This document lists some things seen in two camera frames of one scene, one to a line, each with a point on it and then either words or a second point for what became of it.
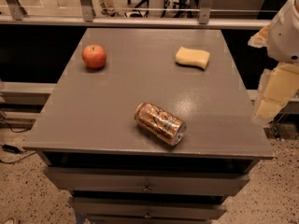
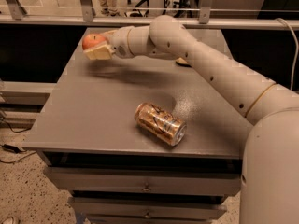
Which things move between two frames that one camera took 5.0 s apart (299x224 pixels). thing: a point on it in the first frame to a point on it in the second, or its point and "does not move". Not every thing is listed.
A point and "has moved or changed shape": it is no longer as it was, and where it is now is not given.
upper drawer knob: [147, 189] does not move
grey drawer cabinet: [147, 126] does not move
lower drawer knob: [148, 216] does not move
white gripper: [284, 37] to [120, 42]
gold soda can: [160, 123] does not move
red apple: [93, 56] has moved or changed shape
